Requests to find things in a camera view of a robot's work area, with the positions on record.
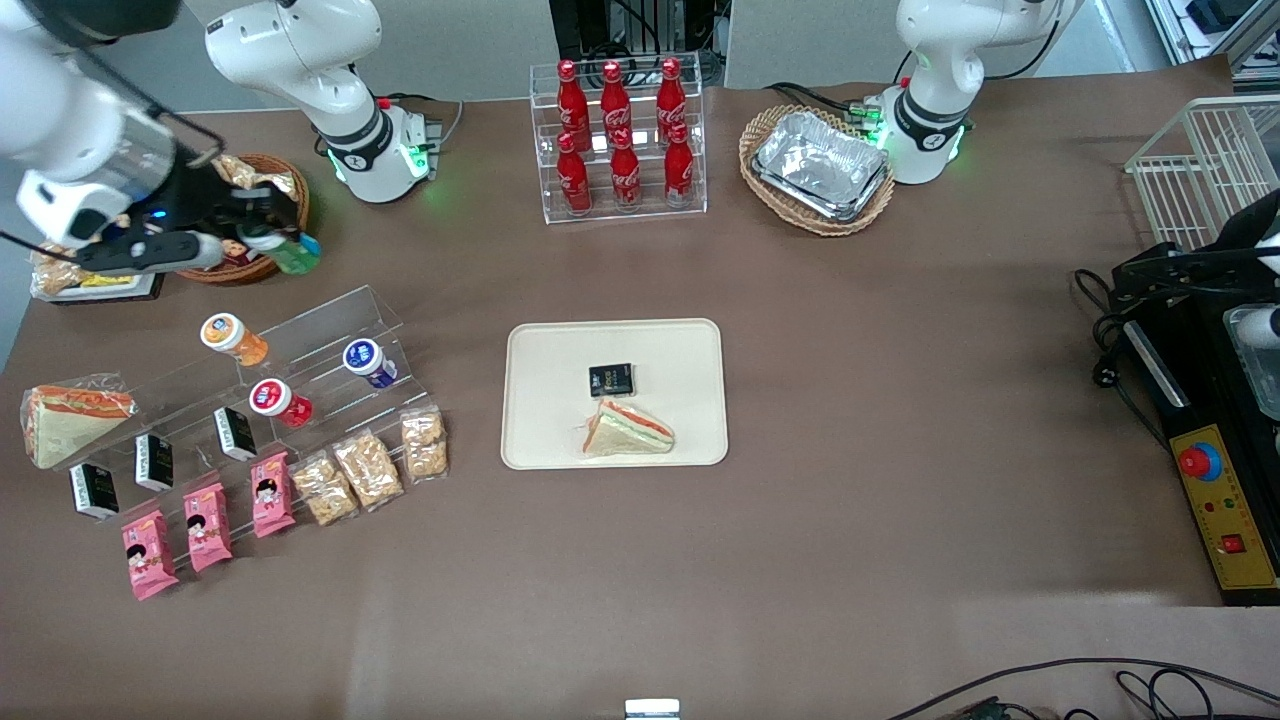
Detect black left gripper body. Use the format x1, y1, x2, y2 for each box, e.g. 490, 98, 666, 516
1208, 189, 1280, 267

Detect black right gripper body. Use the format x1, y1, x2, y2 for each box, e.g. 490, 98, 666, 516
148, 158, 269, 247

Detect green gum bottle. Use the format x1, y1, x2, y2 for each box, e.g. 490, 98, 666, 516
244, 227, 324, 277

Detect orange gum bottle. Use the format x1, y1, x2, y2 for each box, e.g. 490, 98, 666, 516
200, 312, 270, 368

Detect red gum bottle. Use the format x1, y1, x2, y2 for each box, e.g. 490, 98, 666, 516
249, 378, 315, 430

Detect blue gum bottle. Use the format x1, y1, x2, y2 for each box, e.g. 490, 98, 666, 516
343, 338, 400, 390

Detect beige plastic tray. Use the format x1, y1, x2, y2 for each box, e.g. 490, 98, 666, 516
500, 318, 730, 471

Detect dark round wicker basket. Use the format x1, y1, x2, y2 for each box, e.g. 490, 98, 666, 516
176, 153, 312, 287

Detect clear acrylic stepped display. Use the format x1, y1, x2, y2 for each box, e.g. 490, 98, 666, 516
92, 285, 433, 529

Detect white rectangular dish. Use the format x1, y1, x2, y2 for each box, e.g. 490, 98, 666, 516
29, 245, 167, 305

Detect red emergency stop button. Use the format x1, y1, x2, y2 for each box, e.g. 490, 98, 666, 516
1178, 440, 1225, 483

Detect small black carton box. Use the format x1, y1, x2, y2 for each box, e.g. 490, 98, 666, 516
135, 432, 176, 493
69, 463, 121, 522
213, 406, 259, 463

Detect black control box yellow panel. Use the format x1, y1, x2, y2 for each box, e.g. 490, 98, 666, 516
1118, 296, 1280, 608

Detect wrapped triangle sandwich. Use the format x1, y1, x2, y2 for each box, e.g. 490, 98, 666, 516
581, 398, 677, 459
21, 374, 137, 471

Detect pink snack packet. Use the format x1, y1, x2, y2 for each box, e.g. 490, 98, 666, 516
121, 510, 181, 602
251, 452, 298, 540
182, 482, 234, 574

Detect red cola bottle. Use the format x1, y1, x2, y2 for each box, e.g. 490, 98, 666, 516
599, 61, 634, 149
555, 132, 594, 217
556, 60, 592, 151
608, 128, 643, 210
663, 122, 696, 207
656, 57, 690, 141

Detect light oval wicker basket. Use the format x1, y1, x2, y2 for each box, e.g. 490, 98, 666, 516
739, 104, 897, 238

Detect black equipment rack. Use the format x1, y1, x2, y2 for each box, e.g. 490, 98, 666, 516
548, 0, 733, 63

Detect stacked aluminium foil trays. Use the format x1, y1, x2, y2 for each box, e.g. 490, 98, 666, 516
751, 110, 892, 223

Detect clear acrylic bottle rack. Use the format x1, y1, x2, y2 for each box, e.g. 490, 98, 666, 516
529, 52, 709, 225

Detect white wire basket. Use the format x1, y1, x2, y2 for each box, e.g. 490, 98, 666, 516
1124, 95, 1280, 253

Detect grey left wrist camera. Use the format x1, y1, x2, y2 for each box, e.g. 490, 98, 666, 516
1225, 305, 1280, 351

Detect black control box cable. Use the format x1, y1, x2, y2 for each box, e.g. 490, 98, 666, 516
1073, 265, 1173, 453

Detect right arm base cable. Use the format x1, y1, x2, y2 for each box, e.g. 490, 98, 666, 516
374, 91, 465, 183

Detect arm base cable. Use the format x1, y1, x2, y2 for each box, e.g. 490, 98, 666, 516
374, 91, 465, 183
764, 80, 887, 129

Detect aluminium frame shelf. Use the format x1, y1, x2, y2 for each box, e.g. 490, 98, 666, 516
1144, 0, 1280, 83

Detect left arm base cable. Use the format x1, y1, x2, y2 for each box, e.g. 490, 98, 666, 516
764, 80, 887, 129

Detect black floor cables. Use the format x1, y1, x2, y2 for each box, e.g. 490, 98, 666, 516
885, 657, 1280, 720

